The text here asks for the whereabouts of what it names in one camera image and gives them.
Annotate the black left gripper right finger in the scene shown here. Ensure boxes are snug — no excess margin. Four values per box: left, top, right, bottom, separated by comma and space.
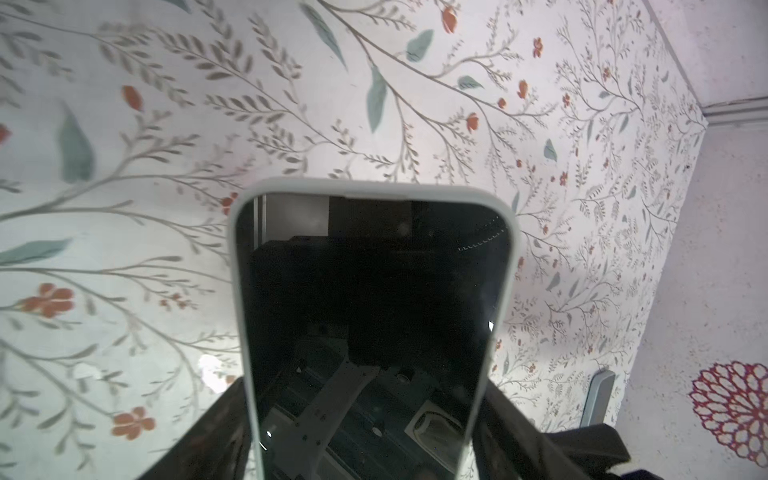
472, 383, 600, 479

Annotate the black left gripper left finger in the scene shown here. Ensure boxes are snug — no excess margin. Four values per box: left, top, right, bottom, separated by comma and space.
140, 378, 252, 480

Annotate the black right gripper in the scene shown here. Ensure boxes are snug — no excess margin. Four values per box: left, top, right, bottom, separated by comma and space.
545, 424, 661, 480

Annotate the light blue phone case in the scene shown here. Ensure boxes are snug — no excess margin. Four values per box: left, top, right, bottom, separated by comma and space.
580, 369, 616, 427

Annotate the black phone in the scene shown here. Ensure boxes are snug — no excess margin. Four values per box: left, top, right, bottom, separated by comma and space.
229, 178, 517, 479

